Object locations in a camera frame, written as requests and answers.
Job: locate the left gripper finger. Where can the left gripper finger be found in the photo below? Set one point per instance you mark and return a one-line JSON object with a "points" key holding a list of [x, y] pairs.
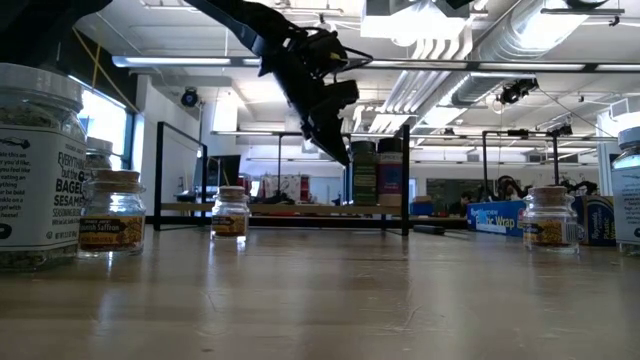
{"points": [[332, 130], [320, 142]]}

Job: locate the green lid herb jar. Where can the green lid herb jar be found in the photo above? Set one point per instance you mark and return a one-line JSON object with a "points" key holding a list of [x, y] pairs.
{"points": [[364, 175]]}

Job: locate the wooden shelf black metal frame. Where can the wooden shelf black metal frame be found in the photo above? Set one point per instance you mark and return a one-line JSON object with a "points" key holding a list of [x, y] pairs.
{"points": [[325, 209]]}

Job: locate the purple label jar black lid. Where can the purple label jar black lid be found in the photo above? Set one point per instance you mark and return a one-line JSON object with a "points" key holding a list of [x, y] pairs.
{"points": [[390, 175]]}

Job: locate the small saffron jar cork lid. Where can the small saffron jar cork lid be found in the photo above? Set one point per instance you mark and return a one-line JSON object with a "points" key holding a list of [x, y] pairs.
{"points": [[230, 215], [550, 220], [112, 220]]}

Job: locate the white lid spice jar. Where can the white lid spice jar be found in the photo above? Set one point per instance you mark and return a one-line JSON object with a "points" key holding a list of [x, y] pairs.
{"points": [[98, 150], [629, 200]]}

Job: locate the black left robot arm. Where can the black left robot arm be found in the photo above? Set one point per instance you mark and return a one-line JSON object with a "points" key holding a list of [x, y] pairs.
{"points": [[235, 17]]}

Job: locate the blue bin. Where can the blue bin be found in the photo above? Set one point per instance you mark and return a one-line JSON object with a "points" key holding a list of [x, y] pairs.
{"points": [[422, 208]]}

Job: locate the long ceiling light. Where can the long ceiling light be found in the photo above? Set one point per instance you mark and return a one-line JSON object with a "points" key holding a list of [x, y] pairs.
{"points": [[525, 65], [175, 61]]}

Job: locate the person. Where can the person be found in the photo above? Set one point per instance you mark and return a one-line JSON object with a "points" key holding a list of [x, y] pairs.
{"points": [[466, 200], [507, 189]]}

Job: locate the blue plastic wrap box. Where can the blue plastic wrap box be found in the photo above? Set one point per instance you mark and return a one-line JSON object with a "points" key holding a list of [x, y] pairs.
{"points": [[495, 217]]}

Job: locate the bright window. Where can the bright window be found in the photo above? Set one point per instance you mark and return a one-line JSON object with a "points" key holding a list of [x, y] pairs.
{"points": [[107, 120]]}

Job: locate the bagel seasoning jar white lid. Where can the bagel seasoning jar white lid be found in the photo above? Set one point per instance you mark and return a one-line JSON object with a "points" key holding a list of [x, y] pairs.
{"points": [[40, 175]]}

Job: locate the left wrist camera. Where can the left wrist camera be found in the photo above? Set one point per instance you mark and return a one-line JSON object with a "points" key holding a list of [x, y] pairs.
{"points": [[342, 94]]}

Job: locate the round black wall speaker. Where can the round black wall speaker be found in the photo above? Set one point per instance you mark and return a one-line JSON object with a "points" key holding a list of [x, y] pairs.
{"points": [[190, 98]]}

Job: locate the black background rig frame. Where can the black background rig frame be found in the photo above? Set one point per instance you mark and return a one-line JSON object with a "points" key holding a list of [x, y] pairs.
{"points": [[520, 133]]}

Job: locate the black ceiling camera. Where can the black ceiling camera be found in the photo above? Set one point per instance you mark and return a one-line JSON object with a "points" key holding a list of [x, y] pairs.
{"points": [[517, 90]]}

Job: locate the silver ventilation duct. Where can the silver ventilation duct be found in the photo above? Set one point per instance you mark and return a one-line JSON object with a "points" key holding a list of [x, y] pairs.
{"points": [[520, 35]]}

